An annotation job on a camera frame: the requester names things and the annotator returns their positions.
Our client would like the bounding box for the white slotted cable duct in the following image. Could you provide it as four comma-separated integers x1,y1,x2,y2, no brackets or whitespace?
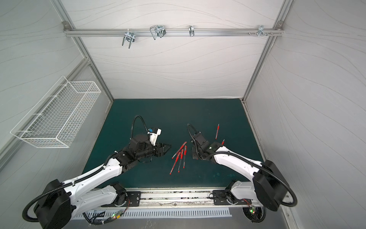
70,208,233,220

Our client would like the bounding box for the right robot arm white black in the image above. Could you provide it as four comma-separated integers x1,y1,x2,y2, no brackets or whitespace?
190,132,298,211

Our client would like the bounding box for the left base cable bundle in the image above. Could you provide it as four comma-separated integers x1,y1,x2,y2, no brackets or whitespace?
81,197,131,226

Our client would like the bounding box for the metal U-bolt clamp left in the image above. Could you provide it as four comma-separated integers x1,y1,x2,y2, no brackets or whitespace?
122,31,135,49

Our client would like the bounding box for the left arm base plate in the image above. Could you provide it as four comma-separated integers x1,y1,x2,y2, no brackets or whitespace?
101,191,141,208

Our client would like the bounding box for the metal U-bolt clamp middle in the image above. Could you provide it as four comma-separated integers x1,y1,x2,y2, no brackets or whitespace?
149,25,166,40

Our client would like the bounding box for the metal bolt clamp right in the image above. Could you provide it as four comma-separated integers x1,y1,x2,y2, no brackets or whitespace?
248,25,273,37

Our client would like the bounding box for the aluminium crossbar rail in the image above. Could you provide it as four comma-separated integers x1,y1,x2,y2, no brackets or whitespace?
64,27,285,37

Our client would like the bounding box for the small metal bracket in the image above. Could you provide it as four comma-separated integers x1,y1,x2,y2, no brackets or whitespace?
188,25,194,37

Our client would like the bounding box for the green table mat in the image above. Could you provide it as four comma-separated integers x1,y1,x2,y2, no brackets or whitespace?
84,99,262,188

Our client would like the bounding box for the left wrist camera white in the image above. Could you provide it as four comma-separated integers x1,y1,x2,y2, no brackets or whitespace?
147,128,161,146

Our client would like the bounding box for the white wire basket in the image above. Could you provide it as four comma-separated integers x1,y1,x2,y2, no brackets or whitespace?
10,76,101,148

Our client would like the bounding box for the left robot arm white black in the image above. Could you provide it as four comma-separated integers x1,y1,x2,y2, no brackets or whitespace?
22,133,172,229

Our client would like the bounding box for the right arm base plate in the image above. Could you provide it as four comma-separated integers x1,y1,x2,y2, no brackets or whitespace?
209,190,244,206

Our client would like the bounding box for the metal u-bolt clamp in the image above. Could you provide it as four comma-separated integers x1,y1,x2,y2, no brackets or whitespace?
122,31,135,49
149,25,166,40

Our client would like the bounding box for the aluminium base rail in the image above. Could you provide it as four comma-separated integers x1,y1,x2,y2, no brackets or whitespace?
68,187,293,211

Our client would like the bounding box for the right base cable loop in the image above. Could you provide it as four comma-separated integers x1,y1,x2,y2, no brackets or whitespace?
242,204,266,223

